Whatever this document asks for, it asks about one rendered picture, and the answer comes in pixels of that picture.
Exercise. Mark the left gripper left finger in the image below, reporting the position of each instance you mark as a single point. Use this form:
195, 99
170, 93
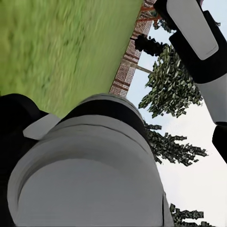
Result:
11, 142

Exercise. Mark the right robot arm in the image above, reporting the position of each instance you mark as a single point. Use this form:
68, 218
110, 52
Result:
202, 48

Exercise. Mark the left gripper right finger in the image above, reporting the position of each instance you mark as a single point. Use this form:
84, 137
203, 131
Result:
219, 140

